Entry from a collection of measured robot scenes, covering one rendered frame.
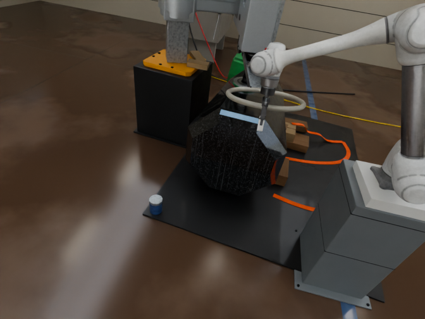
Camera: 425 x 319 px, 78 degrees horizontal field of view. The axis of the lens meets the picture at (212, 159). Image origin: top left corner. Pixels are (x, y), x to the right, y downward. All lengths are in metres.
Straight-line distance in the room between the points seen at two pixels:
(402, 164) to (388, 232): 0.45
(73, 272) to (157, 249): 0.54
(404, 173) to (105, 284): 1.70
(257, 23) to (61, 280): 2.13
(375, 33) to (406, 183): 0.61
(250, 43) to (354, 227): 1.42
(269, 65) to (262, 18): 0.95
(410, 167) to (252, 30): 1.37
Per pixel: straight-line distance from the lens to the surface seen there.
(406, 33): 1.12
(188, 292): 1.85
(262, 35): 2.15
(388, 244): 1.73
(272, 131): 1.95
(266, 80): 1.40
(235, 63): 3.92
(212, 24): 4.93
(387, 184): 1.59
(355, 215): 1.53
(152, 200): 2.07
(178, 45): 2.67
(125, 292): 1.87
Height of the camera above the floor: 1.69
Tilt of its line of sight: 39 degrees down
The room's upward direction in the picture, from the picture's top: 9 degrees clockwise
